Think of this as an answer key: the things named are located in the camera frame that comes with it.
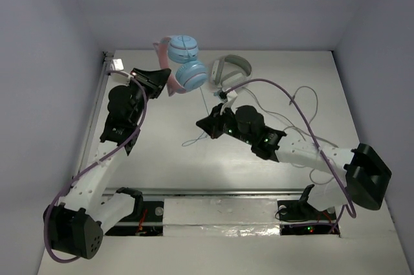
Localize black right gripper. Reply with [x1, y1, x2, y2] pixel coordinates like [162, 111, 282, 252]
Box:
[197, 103, 254, 146]

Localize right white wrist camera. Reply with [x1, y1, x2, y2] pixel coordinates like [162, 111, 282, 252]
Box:
[217, 89, 238, 115]

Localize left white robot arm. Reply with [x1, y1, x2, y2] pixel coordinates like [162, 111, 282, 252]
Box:
[43, 69, 171, 263]

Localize white grey headphones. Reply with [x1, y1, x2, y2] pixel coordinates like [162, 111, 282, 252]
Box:
[210, 54, 252, 89]

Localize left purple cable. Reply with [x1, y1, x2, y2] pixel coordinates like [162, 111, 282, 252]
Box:
[43, 69, 149, 263]

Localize grey headphone cable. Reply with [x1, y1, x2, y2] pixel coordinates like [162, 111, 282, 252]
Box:
[242, 85, 340, 186]

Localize pink blue cat-ear headphones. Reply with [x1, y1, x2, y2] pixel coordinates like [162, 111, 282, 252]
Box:
[153, 35, 208, 96]

